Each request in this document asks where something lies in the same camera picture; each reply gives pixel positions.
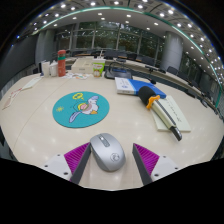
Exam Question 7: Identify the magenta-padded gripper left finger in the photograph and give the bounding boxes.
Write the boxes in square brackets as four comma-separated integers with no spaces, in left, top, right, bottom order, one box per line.
[41,142,92,186]

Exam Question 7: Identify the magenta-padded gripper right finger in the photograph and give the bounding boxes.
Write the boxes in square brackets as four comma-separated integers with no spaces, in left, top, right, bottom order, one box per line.
[132,143,183,187]

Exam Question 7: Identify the silver computer mouse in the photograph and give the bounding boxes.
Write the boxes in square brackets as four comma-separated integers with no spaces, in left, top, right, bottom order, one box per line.
[89,132,127,173]

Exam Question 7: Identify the round teal cartoon mouse pad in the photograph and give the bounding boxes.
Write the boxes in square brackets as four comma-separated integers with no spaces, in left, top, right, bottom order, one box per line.
[52,91,111,129]

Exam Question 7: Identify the white printed booklet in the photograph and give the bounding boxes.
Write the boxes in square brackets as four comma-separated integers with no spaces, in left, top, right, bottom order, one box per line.
[150,95,192,133]

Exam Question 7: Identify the blue and white book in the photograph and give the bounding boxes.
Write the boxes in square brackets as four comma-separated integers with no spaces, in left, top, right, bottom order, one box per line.
[114,76,167,100]

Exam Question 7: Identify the colourful sticker sheet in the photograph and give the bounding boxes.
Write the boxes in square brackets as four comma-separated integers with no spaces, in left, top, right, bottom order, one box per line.
[63,72,91,81]

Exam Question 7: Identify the white paper sheet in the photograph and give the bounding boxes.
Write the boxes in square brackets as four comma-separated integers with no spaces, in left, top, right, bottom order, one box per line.
[20,76,43,90]

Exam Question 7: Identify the white paper cup green print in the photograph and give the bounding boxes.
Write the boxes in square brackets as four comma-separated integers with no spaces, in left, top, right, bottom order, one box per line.
[92,59,106,79]

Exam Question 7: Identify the dark conference microphone console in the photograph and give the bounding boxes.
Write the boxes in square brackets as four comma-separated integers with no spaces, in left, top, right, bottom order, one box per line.
[104,61,157,85]

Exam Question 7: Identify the dark office chairs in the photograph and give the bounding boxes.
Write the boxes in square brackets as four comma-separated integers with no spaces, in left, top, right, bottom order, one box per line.
[71,48,218,108]

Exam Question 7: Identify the white cardboard box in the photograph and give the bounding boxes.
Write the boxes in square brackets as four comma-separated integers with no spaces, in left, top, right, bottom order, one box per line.
[70,58,95,75]

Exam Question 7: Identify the red drink bottle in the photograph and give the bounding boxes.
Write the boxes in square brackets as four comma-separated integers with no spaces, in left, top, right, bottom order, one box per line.
[57,49,67,78]

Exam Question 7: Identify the ceiling lights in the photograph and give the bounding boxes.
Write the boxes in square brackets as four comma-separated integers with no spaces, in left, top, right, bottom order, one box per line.
[33,0,224,84]

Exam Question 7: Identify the black handheld microphone orange ring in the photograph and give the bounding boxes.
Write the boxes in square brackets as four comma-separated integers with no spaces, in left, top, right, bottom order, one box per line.
[137,85,183,142]

